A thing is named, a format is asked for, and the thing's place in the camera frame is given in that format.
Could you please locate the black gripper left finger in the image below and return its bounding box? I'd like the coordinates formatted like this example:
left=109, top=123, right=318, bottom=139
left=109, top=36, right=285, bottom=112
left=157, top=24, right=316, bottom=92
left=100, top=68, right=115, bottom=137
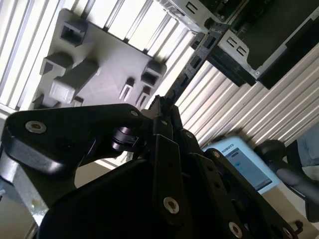
left=4, top=95, right=186, bottom=227

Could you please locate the RAM stick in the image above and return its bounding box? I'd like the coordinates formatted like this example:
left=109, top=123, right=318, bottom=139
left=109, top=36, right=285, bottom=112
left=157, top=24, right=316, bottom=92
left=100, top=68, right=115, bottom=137
left=159, top=21, right=231, bottom=105

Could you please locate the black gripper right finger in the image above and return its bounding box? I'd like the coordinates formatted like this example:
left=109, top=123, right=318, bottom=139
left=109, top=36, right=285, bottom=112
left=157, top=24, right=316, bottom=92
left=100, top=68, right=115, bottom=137
left=166, top=98, right=303, bottom=239

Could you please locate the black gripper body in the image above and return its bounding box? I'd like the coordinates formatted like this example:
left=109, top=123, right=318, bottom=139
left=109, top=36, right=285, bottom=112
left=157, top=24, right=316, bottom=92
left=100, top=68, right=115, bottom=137
left=37, top=159, right=220, bottom=239

